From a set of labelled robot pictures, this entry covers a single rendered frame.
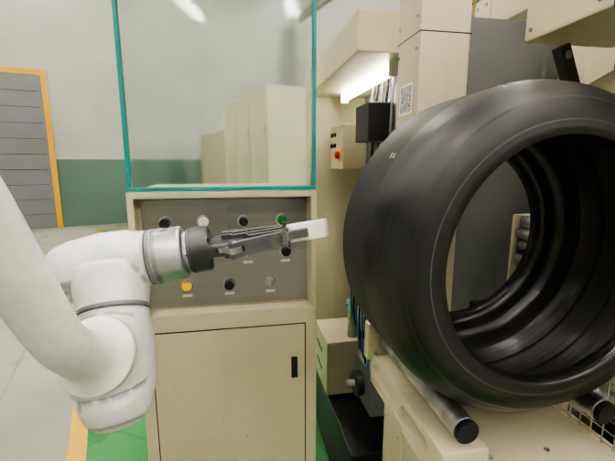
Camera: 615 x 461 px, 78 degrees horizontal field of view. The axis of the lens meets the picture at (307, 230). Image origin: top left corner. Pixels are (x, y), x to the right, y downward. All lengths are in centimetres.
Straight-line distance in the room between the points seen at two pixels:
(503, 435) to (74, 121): 909
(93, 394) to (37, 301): 18
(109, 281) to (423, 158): 50
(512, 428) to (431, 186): 59
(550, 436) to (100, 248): 92
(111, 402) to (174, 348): 70
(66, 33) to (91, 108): 144
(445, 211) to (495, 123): 15
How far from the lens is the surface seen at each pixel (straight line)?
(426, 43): 103
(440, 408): 81
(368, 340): 102
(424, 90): 100
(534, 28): 113
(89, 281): 64
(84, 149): 935
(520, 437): 98
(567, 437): 102
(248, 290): 126
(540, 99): 70
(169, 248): 62
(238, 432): 144
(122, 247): 64
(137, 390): 60
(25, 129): 941
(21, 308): 45
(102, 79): 949
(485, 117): 65
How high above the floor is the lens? 136
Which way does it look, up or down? 10 degrees down
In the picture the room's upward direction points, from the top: straight up
